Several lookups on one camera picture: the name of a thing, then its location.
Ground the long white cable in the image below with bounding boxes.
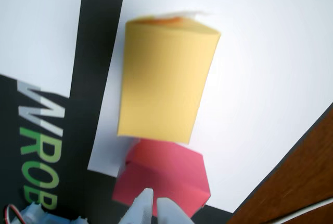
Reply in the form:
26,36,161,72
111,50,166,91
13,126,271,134
260,197,333,224

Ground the pink-red paper box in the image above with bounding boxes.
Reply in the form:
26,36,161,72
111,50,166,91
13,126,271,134
111,138,211,218

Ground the thin servo cable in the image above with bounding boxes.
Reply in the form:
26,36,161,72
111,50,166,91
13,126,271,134
3,204,23,224

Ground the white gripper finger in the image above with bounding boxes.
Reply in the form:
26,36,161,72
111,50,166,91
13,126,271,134
120,188,155,224
156,197,195,224

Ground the yellow paper box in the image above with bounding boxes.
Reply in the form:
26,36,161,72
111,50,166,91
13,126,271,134
116,13,222,147

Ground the white paper sheet marked 1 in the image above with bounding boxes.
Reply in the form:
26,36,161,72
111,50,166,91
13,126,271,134
0,0,86,99

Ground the white paper sheet marked HOME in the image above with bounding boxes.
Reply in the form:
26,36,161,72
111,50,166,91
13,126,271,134
87,0,333,213

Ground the black mat with WROB print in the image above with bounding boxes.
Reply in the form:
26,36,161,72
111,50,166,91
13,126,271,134
0,0,333,224

